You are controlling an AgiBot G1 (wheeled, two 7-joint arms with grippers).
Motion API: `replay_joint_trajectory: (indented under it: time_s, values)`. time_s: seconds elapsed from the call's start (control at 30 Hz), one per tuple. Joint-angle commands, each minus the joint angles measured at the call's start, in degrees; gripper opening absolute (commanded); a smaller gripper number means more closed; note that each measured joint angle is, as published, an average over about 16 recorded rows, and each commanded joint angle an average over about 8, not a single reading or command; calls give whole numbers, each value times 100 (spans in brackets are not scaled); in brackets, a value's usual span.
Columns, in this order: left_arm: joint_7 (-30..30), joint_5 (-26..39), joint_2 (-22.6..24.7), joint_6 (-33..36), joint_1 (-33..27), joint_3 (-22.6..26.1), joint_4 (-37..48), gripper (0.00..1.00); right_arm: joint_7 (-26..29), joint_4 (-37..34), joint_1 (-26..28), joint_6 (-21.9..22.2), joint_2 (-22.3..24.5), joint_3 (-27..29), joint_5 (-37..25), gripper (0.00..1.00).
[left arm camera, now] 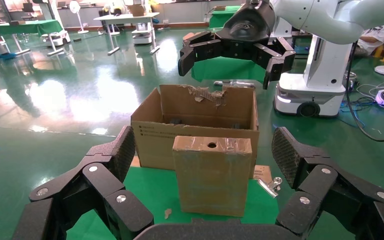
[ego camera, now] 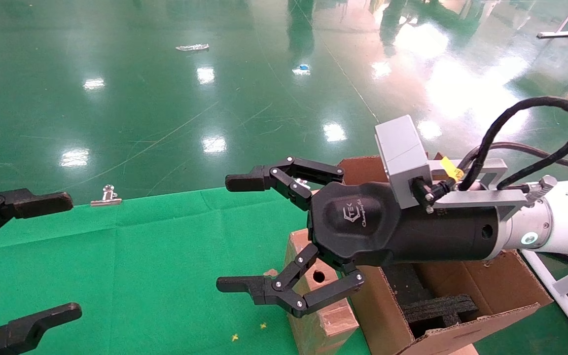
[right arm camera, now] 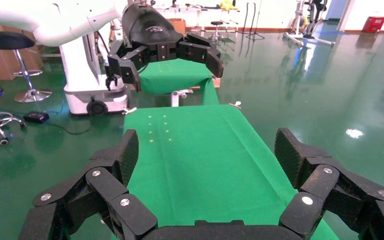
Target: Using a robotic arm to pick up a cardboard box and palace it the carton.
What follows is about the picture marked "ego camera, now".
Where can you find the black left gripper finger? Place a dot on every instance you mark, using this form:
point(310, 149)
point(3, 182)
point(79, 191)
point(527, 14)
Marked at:
point(22, 330)
point(32, 203)

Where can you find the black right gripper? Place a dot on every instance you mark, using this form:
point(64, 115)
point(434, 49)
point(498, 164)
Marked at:
point(363, 231)

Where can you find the small taped cardboard box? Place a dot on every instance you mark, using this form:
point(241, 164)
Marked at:
point(323, 325)

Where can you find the brown cardboard scrap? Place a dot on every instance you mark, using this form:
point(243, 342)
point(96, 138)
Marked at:
point(269, 272)

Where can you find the large open cardboard carton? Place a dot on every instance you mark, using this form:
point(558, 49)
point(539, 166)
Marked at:
point(486, 286)

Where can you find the silver binder clip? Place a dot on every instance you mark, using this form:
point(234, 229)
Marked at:
point(106, 199)
point(301, 182)

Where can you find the green table cloth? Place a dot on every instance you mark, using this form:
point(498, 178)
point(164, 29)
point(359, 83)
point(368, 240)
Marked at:
point(141, 256)

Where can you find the long black foam bar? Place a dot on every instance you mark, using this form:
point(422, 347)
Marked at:
point(442, 308)

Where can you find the white floor stand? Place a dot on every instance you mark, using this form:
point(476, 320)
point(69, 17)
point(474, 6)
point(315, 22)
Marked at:
point(555, 34)

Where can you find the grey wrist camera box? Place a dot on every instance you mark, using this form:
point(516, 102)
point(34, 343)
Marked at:
point(402, 153)

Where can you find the grey camera mounting bracket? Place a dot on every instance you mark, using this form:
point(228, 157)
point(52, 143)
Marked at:
point(476, 198)

